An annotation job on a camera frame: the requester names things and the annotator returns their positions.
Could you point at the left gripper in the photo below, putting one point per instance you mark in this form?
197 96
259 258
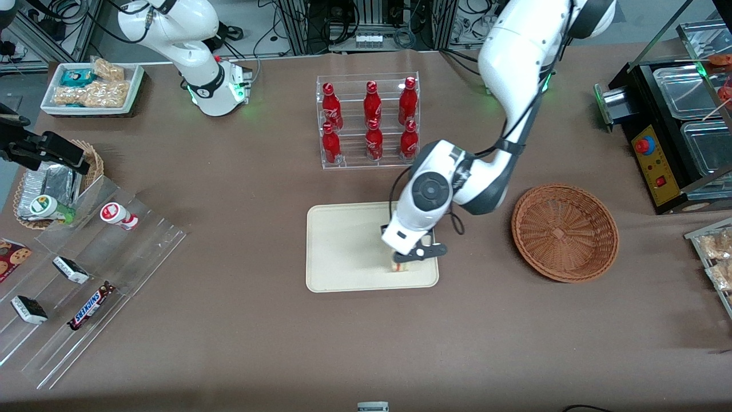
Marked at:
384 228

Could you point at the triangular sandwich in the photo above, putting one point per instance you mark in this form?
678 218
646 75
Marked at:
407 267

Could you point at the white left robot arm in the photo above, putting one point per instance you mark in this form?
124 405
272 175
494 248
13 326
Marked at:
514 46

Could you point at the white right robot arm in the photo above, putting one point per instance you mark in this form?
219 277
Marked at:
189 57

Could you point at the small brown wicker basket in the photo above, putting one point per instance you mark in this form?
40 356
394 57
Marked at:
94 163

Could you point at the cream plastic tray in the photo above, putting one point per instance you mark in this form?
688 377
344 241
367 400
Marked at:
343 246

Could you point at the white snack tray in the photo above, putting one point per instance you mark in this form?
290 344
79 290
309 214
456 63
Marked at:
134 86

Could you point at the large brown wicker basket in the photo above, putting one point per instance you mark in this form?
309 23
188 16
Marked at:
563 232

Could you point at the grey snack tray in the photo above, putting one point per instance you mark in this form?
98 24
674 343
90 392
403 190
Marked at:
695 240

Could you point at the silver foil package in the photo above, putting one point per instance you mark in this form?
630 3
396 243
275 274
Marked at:
54 183

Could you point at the green lid drink bottle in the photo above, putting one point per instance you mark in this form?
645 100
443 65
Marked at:
48 207

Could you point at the large rice cracker bag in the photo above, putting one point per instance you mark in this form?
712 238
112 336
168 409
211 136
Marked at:
91 94

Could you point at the green snack packet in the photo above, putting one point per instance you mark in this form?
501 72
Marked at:
77 77

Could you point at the red white yogurt bottle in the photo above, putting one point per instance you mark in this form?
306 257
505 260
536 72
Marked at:
117 215

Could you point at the small rice cracker bag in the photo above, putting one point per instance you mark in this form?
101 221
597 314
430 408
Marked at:
108 70

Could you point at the red cola bottle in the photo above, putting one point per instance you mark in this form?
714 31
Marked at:
331 146
372 103
331 106
408 103
374 143
407 143

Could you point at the clear acrylic bottle rack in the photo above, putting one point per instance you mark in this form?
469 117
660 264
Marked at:
354 160

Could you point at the cookie package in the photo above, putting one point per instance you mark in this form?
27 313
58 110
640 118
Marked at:
11 257

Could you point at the black white snack bar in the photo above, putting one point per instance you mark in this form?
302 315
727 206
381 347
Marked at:
70 269
28 309

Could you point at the clear acrylic stepped display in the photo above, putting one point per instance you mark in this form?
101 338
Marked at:
137 252

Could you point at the snickers bar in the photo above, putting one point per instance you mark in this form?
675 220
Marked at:
90 306

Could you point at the white paper label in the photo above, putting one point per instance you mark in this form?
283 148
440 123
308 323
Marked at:
373 407

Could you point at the white power strip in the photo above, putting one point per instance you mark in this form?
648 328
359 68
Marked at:
369 41

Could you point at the black appliance with yellow panel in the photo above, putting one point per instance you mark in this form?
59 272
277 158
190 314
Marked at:
657 166

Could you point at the clear bag of puffed snack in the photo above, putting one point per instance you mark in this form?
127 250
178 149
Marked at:
721 274
717 245

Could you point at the steel food pan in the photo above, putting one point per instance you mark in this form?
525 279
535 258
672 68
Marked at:
683 91
712 149

